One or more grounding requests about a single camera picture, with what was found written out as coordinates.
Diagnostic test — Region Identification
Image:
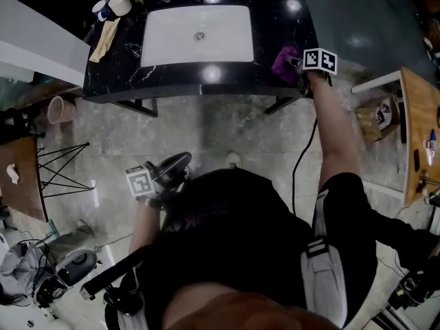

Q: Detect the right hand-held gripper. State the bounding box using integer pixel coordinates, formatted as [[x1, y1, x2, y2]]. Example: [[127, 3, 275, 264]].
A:
[[287, 47, 338, 98]]

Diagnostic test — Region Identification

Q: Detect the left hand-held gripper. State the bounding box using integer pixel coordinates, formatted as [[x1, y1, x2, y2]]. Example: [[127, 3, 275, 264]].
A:
[[125, 151, 193, 202]]

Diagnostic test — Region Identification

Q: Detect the purple cloth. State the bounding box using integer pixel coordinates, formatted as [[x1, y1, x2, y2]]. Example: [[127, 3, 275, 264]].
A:
[[270, 45, 300, 84]]

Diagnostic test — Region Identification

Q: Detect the person's right forearm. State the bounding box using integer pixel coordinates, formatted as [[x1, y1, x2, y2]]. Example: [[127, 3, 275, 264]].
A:
[[305, 71, 362, 194]]

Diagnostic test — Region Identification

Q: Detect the person's left forearm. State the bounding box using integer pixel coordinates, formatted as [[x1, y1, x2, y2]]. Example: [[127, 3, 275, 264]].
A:
[[127, 203, 162, 256]]

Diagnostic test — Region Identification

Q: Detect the black marble vanity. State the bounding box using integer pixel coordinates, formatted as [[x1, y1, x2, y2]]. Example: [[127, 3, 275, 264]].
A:
[[82, 0, 319, 118]]

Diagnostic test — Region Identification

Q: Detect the person's white shoe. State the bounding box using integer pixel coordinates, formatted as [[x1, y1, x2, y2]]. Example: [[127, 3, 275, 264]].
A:
[[225, 151, 241, 170]]

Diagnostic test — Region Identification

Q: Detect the cardboard box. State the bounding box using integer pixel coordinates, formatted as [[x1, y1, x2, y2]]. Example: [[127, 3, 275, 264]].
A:
[[353, 94, 402, 143]]

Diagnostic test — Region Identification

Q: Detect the person's black shirt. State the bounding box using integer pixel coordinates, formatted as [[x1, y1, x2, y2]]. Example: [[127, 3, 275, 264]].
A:
[[137, 168, 379, 330]]

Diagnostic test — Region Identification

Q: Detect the white sink basin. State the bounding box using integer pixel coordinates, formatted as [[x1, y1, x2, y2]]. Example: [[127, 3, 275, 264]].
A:
[[140, 4, 255, 69]]

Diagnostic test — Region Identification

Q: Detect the pink wastebasket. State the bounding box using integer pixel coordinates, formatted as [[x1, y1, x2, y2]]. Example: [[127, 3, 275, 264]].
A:
[[47, 95, 77, 126]]

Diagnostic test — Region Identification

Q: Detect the light wooden desk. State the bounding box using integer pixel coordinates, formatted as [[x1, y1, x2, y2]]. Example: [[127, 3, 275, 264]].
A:
[[350, 66, 440, 206]]

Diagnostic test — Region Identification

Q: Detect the dark wooden shelf unit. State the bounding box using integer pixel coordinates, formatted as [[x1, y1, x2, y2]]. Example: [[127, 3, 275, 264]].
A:
[[377, 0, 440, 68]]

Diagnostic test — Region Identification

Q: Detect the grey oval pod device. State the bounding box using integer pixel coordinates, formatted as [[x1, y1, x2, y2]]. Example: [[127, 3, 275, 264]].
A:
[[54, 248, 99, 287]]

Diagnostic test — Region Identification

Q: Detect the person's face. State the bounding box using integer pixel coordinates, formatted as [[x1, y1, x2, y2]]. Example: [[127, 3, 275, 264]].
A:
[[163, 282, 341, 330]]

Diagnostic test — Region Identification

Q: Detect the white crumpled tissue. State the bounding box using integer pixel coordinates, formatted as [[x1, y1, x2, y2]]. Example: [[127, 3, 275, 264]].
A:
[[5, 162, 21, 185]]

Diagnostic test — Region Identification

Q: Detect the black office chair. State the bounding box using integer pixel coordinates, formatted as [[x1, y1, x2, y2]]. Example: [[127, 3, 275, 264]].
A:
[[0, 107, 45, 147]]

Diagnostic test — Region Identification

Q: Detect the blue white mug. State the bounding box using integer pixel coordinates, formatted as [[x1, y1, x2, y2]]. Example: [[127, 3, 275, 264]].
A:
[[91, 0, 111, 23]]

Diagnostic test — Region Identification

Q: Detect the black equipment case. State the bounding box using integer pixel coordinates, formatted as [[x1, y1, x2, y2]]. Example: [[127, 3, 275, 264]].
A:
[[34, 275, 69, 309]]

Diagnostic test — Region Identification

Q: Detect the person's grey white vest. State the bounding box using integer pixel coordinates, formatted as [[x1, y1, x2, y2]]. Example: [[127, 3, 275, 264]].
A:
[[116, 189, 349, 330]]

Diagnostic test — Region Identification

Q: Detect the white partition panel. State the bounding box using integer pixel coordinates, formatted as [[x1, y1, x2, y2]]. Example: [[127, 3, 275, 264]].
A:
[[0, 0, 92, 88]]

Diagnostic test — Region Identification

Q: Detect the grey jacket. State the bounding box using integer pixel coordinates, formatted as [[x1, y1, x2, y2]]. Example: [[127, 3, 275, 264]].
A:
[[0, 242, 58, 305]]

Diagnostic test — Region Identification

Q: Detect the black equipment on stand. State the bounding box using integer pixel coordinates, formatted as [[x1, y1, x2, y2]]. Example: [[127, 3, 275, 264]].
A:
[[373, 268, 440, 330]]

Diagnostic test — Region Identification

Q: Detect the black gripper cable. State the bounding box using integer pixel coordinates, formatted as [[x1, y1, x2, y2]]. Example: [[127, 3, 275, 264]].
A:
[[291, 117, 319, 216]]

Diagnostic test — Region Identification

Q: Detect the dark wooden wire-leg table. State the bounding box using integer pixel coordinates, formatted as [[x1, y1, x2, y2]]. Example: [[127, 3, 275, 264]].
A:
[[0, 134, 96, 223]]

